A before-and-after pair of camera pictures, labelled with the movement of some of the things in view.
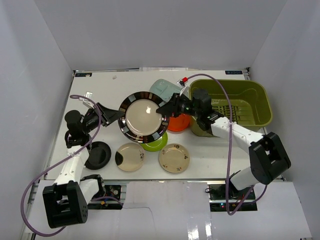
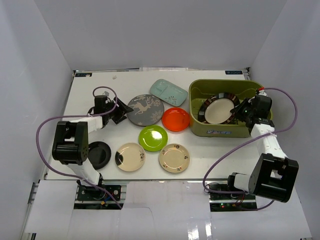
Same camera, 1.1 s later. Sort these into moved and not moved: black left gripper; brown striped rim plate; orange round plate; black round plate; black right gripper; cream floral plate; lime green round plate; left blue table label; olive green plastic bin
Moved: black left gripper; black right gripper; brown striped rim plate
Not moved: olive green plastic bin; cream floral plate; orange round plate; lime green round plate; black round plate; left blue table label
